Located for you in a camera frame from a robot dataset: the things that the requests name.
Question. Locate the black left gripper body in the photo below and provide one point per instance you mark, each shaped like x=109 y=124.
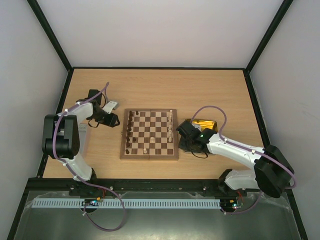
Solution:
x=103 y=120

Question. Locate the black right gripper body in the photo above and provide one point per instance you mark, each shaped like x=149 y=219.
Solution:
x=183 y=144

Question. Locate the wooden folding chess board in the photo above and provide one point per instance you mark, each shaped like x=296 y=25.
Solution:
x=147 y=123

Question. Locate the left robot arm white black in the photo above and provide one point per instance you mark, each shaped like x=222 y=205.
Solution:
x=61 y=138

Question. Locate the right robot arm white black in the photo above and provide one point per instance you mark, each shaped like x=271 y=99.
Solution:
x=269 y=170

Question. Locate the gold metal tray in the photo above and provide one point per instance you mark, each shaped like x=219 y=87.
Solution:
x=204 y=125

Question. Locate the dark king piece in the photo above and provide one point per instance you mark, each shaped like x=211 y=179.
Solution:
x=130 y=123

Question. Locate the dark queen piece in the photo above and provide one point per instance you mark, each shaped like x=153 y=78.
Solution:
x=129 y=130

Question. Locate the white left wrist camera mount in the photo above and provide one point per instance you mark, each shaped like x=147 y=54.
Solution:
x=110 y=106

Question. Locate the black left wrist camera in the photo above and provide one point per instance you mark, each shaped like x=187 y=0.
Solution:
x=92 y=93

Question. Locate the black frame rail front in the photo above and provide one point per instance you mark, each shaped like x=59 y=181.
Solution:
x=204 y=187

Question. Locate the grey slotted cable duct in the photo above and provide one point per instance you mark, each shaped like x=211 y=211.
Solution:
x=73 y=203

